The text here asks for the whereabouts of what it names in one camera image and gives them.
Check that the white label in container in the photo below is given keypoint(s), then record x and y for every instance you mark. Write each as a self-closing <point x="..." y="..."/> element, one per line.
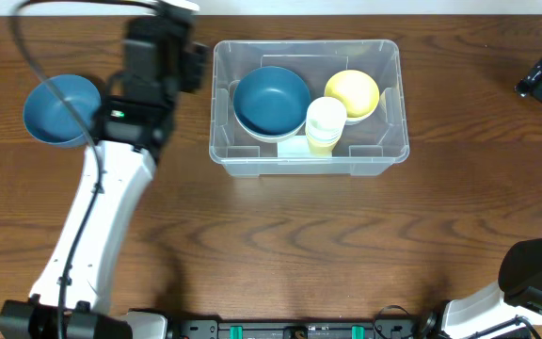
<point x="294" y="147"/>

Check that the cream bowl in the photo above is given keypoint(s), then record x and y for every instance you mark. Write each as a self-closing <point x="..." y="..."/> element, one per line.
<point x="270" y="138"/>

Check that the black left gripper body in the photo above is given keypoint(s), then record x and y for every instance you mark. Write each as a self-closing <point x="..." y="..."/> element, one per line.
<point x="193" y="78"/>

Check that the yellow cup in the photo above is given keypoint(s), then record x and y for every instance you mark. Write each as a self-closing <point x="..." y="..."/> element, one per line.
<point x="314" y="142"/>
<point x="321" y="149"/>

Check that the light blue cup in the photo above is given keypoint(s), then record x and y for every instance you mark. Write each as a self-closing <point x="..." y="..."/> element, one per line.
<point x="323" y="136"/>

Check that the cream cup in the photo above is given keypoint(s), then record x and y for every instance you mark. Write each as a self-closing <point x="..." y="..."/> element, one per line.
<point x="327" y="114"/>

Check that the dark blue bowl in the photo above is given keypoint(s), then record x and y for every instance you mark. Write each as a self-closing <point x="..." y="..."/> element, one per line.
<point x="47" y="119"/>
<point x="271" y="100"/>

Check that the clear plastic storage container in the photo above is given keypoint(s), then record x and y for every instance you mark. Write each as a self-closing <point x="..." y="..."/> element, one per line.
<point x="364" y="149"/>

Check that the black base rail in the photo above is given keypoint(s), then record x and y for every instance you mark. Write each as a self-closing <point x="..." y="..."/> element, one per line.
<point x="271" y="329"/>

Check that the yellow small bowl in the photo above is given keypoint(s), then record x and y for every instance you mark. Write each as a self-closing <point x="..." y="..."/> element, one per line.
<point x="356" y="90"/>

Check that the white small bowl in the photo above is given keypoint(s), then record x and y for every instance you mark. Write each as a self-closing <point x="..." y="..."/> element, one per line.
<point x="356" y="120"/>

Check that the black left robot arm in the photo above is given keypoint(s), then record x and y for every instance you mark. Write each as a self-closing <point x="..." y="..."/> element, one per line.
<point x="71" y="298"/>

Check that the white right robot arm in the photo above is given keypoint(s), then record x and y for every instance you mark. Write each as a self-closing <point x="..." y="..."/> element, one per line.
<point x="511" y="303"/>

